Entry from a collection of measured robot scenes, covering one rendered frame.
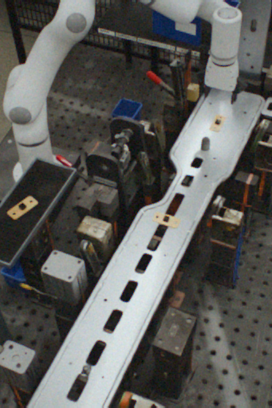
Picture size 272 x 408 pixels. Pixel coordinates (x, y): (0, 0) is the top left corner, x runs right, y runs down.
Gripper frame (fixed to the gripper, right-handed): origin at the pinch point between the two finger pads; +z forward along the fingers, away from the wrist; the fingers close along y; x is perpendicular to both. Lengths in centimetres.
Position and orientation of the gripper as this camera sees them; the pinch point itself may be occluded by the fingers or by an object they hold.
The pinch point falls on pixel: (220, 96)
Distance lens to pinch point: 208.6
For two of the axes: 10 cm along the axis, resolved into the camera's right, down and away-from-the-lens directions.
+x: 4.2, -7.1, 5.7
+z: 0.4, 6.4, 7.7
